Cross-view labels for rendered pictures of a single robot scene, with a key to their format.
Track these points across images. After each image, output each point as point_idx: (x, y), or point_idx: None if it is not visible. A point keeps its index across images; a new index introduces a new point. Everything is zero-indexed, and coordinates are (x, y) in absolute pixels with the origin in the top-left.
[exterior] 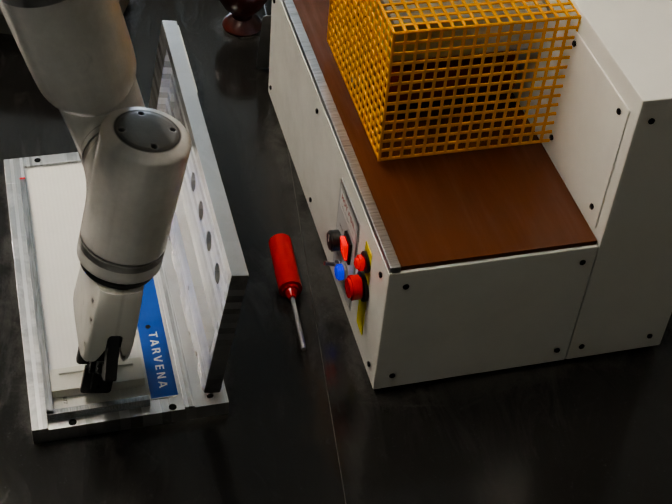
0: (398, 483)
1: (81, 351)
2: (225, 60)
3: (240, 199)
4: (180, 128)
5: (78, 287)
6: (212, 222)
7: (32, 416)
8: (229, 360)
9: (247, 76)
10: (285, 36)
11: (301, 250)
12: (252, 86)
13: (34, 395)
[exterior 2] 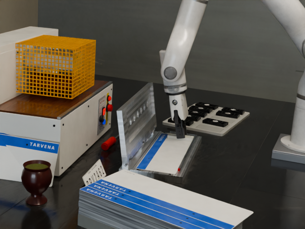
0: None
1: (188, 112)
2: (61, 192)
3: (104, 160)
4: (161, 50)
5: (184, 110)
6: (143, 100)
7: (200, 137)
8: None
9: (58, 186)
10: (70, 122)
11: (98, 148)
12: (61, 182)
13: (198, 139)
